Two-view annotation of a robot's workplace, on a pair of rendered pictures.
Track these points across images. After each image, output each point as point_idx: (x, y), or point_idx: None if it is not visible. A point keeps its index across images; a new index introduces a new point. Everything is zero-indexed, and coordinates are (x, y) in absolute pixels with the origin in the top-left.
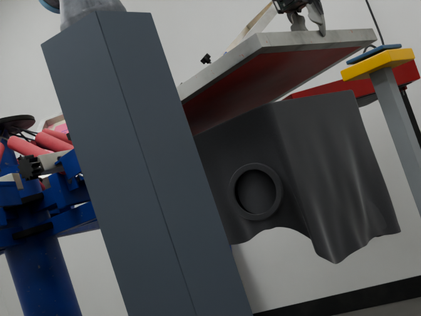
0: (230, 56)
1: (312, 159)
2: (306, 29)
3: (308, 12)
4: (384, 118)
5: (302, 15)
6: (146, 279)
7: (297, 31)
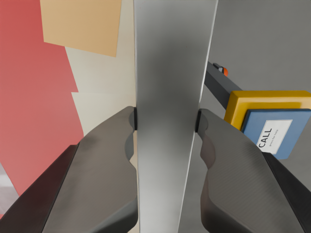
0: None
1: None
2: (131, 139)
3: (202, 215)
4: (220, 104)
5: (132, 210)
6: None
7: (179, 222)
